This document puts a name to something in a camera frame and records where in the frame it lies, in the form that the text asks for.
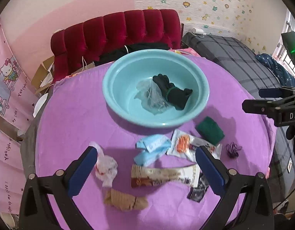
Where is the purple hair tie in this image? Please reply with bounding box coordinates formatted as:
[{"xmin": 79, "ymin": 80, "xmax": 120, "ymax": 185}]
[{"xmin": 225, "ymin": 141, "xmax": 243, "ymax": 159}]

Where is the small black packet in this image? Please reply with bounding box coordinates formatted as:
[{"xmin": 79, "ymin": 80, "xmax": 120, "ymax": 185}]
[{"xmin": 187, "ymin": 173, "xmax": 209, "ymax": 202}]

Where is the green cloth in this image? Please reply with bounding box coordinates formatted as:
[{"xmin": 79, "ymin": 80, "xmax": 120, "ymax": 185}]
[{"xmin": 195, "ymin": 116, "xmax": 225, "ymax": 146}]

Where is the beige stocking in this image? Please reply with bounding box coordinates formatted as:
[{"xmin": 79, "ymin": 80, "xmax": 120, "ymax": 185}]
[{"xmin": 104, "ymin": 188, "xmax": 148, "ymax": 211}]

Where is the black knit glove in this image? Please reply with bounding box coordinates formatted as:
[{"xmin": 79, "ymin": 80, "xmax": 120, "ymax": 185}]
[{"xmin": 153, "ymin": 74, "xmax": 193, "ymax": 110}]

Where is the white red plastic bag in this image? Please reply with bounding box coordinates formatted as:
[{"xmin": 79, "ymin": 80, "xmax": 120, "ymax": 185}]
[{"xmin": 89, "ymin": 141, "xmax": 118, "ymax": 187}]

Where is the white orange snack packet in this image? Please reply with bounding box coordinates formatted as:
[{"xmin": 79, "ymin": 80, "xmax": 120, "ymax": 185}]
[{"xmin": 166, "ymin": 129, "xmax": 222, "ymax": 163}]

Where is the clear zip bag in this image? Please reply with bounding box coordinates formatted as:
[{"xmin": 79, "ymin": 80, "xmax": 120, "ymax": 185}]
[{"xmin": 135, "ymin": 78, "xmax": 172, "ymax": 115}]

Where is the blue face mask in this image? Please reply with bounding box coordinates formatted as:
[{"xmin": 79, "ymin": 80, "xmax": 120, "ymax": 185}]
[{"xmin": 134, "ymin": 134, "xmax": 171, "ymax": 167}]

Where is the brown white snack packet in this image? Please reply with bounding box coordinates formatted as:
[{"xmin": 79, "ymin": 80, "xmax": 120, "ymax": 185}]
[{"xmin": 131, "ymin": 164, "xmax": 201, "ymax": 188}]

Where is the dark blue dotted cloth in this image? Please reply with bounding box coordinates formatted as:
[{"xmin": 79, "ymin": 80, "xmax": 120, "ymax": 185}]
[{"xmin": 255, "ymin": 53, "xmax": 295, "ymax": 87}]

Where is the grey plaid bed cover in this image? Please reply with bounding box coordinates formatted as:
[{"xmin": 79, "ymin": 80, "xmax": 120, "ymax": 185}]
[{"xmin": 181, "ymin": 32, "xmax": 295, "ymax": 205}]

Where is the white cylindrical bottle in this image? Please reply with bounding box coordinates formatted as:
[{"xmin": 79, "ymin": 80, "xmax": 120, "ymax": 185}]
[{"xmin": 191, "ymin": 28, "xmax": 205, "ymax": 35}]

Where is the light blue plastic basin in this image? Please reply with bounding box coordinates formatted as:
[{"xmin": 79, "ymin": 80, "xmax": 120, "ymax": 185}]
[{"xmin": 102, "ymin": 49, "xmax": 209, "ymax": 128}]

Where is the purple quilted table cover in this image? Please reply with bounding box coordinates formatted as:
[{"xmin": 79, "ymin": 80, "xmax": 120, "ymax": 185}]
[{"xmin": 36, "ymin": 56, "xmax": 276, "ymax": 229}]

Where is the white plate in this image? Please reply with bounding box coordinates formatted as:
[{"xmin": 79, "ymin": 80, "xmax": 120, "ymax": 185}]
[{"xmin": 33, "ymin": 93, "xmax": 48, "ymax": 118}]

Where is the pink hello kitty curtain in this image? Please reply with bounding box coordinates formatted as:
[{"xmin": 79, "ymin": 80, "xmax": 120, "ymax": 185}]
[{"xmin": 0, "ymin": 22, "xmax": 38, "ymax": 214}]

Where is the brown cardboard box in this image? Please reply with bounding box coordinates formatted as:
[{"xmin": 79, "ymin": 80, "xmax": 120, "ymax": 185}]
[{"xmin": 31, "ymin": 56, "xmax": 55, "ymax": 95}]

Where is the black clothing on sofa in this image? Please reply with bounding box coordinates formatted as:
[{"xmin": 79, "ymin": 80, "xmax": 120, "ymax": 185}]
[{"xmin": 93, "ymin": 43, "xmax": 170, "ymax": 67}]

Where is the red tufted velvet sofa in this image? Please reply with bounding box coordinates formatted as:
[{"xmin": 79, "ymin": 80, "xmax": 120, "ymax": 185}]
[{"xmin": 50, "ymin": 9, "xmax": 182, "ymax": 81}]

